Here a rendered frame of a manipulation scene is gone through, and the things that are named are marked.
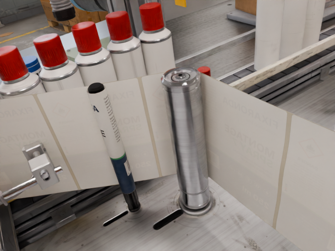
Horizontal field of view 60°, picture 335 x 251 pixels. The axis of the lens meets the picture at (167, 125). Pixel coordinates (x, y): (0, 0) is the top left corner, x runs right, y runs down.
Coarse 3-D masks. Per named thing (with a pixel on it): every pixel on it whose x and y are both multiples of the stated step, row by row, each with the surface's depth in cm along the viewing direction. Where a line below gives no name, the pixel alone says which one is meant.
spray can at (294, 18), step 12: (288, 0) 58; (300, 0) 57; (288, 12) 59; (300, 12) 58; (288, 24) 60; (300, 24) 60; (288, 36) 61; (300, 36) 61; (288, 48) 63; (300, 48) 63
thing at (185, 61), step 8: (328, 0) 71; (248, 32) 62; (232, 40) 59; (240, 40) 61; (208, 48) 58; (216, 48) 58; (224, 48) 59; (192, 56) 56; (200, 56) 57; (208, 56) 58; (176, 64) 55; (184, 64) 56
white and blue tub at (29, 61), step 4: (28, 56) 87; (32, 56) 86; (24, 60) 84; (28, 60) 84; (32, 60) 84; (36, 60) 84; (28, 64) 82; (32, 64) 83; (36, 64) 84; (28, 68) 83; (32, 68) 83; (36, 68) 85; (40, 68) 86; (32, 72) 84; (36, 72) 85; (40, 80) 86
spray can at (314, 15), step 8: (312, 0) 60; (320, 0) 60; (312, 8) 61; (320, 8) 61; (312, 16) 62; (320, 16) 62; (312, 24) 63; (320, 24) 63; (304, 32) 64; (312, 32) 64; (304, 40) 65; (312, 40) 65
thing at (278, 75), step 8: (328, 32) 76; (320, 40) 73; (328, 48) 69; (312, 56) 66; (320, 56) 66; (296, 64) 64; (304, 64) 64; (240, 72) 65; (248, 72) 65; (280, 72) 63; (288, 72) 62; (224, 80) 63; (232, 80) 63; (264, 80) 61; (272, 80) 60; (248, 88) 59; (256, 88) 59; (16, 200) 43; (24, 200) 43; (32, 200) 43; (16, 208) 42
